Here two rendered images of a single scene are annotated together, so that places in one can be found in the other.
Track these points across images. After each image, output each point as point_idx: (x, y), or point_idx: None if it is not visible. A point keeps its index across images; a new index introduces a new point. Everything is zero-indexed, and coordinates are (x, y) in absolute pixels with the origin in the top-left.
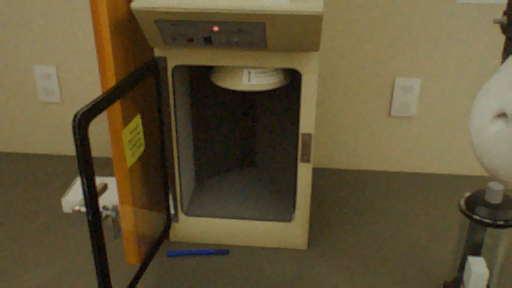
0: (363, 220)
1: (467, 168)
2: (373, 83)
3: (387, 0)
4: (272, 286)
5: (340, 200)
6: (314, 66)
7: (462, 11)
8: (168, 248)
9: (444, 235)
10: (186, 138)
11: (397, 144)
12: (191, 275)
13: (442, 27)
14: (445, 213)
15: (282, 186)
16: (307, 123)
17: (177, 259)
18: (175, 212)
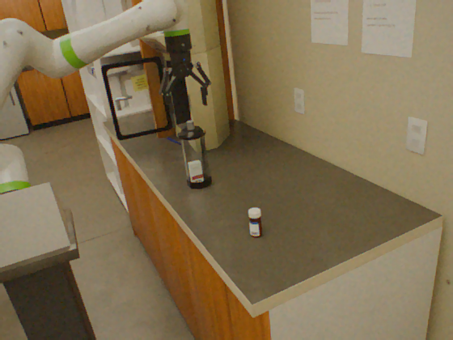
0: (234, 154)
1: (330, 158)
2: (288, 89)
3: (287, 40)
4: (169, 155)
5: (245, 146)
6: None
7: (315, 48)
8: (172, 138)
9: (246, 169)
10: (184, 94)
11: (301, 131)
12: (161, 145)
13: (308, 57)
14: (268, 165)
15: None
16: (188, 89)
17: (167, 141)
18: (175, 123)
